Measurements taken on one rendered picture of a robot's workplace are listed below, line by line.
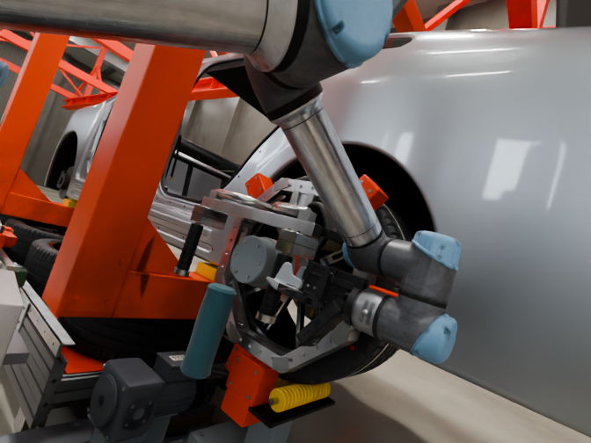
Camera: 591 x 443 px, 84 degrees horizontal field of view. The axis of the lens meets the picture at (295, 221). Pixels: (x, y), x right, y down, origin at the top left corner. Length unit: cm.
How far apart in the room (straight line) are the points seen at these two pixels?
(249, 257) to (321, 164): 42
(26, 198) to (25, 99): 68
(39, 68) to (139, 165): 201
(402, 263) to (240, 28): 41
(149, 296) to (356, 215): 89
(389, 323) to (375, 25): 41
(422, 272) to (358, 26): 35
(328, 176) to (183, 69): 82
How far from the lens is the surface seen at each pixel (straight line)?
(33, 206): 308
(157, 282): 127
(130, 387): 115
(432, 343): 54
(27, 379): 156
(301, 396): 105
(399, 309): 56
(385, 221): 94
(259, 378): 102
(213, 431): 138
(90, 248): 114
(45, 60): 310
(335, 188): 54
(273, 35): 36
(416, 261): 55
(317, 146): 52
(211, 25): 34
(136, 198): 116
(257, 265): 85
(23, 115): 304
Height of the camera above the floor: 92
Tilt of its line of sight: 4 degrees up
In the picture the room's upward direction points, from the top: 18 degrees clockwise
